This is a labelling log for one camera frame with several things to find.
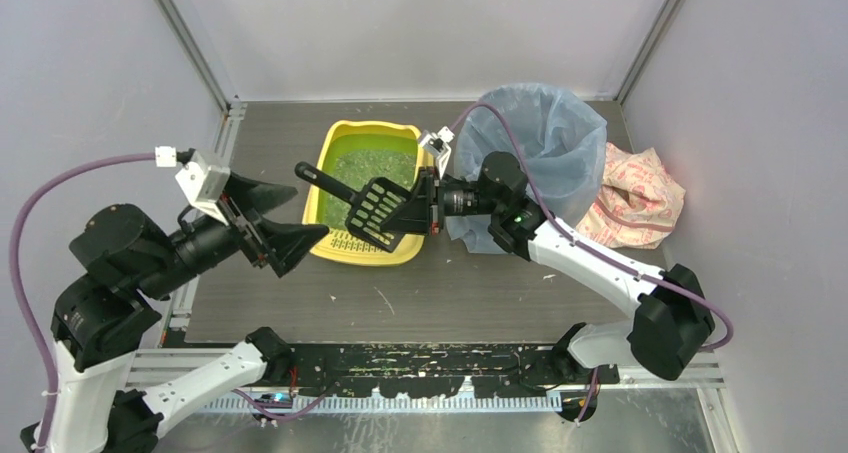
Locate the black litter scoop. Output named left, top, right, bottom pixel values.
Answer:
left=294, top=161, right=411, bottom=253

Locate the yellow litter box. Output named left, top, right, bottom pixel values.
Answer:
left=302, top=120, right=434, bottom=267

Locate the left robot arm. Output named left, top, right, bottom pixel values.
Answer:
left=20, top=175, right=328, bottom=452

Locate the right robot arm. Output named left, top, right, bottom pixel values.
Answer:
left=379, top=152, right=715, bottom=381

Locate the green cat litter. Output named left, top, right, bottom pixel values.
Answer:
left=317, top=149, right=417, bottom=229

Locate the blue bag lined bin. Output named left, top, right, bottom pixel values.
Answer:
left=450, top=83, right=607, bottom=227

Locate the pink patterned cloth bag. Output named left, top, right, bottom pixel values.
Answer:
left=576, top=143, right=686, bottom=250

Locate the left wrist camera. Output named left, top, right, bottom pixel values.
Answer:
left=175, top=149, right=231, bottom=226

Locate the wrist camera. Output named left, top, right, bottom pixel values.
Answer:
left=175, top=149, right=231, bottom=226
left=417, top=126, right=455, bottom=178

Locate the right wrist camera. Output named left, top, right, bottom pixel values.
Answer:
left=417, top=126, right=455, bottom=178

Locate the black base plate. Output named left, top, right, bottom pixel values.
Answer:
left=278, top=343, right=620, bottom=399

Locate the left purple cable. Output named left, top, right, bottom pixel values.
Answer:
left=7, top=150, right=177, bottom=453

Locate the purple cable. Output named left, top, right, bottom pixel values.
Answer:
left=7, top=150, right=177, bottom=453
left=450, top=100, right=735, bottom=425

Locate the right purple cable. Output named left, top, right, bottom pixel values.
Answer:
left=450, top=100, right=735, bottom=425

